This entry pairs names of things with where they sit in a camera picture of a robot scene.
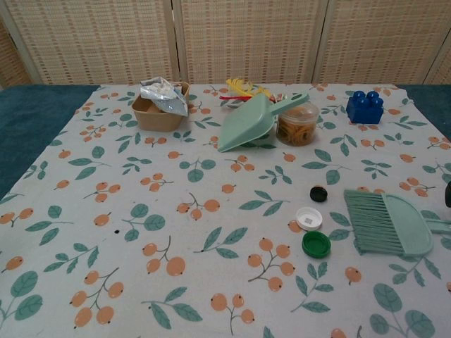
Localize small black bottle cap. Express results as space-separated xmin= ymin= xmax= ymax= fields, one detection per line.
xmin=309 ymin=187 xmax=330 ymax=204

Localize white bottle cap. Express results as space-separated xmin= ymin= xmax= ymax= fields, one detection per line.
xmin=295 ymin=206 xmax=324 ymax=232

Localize green bottle cap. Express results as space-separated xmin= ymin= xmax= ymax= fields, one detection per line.
xmin=302 ymin=230 xmax=333 ymax=259

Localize blue toy building block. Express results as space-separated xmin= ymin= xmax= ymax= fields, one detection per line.
xmin=345 ymin=89 xmax=385 ymax=125

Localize clear jar of rubber bands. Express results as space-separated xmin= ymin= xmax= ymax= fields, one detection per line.
xmin=276 ymin=99 xmax=321 ymax=146

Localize light green plastic dustpan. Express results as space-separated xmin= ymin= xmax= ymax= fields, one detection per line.
xmin=217 ymin=91 xmax=311 ymax=154

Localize yellow red feather shuttlecock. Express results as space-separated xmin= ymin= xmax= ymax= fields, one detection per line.
xmin=218 ymin=77 xmax=283 ymax=108

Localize floral print tablecloth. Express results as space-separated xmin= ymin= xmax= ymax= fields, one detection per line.
xmin=0 ymin=82 xmax=451 ymax=338

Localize woven bamboo folding screen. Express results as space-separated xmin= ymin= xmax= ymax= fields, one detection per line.
xmin=0 ymin=0 xmax=451 ymax=87

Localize crumpled silver foil wrapper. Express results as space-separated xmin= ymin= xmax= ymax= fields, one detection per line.
xmin=140 ymin=77 xmax=190 ymax=117

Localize tan paper food box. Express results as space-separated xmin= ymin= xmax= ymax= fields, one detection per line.
xmin=132 ymin=81 xmax=192 ymax=132

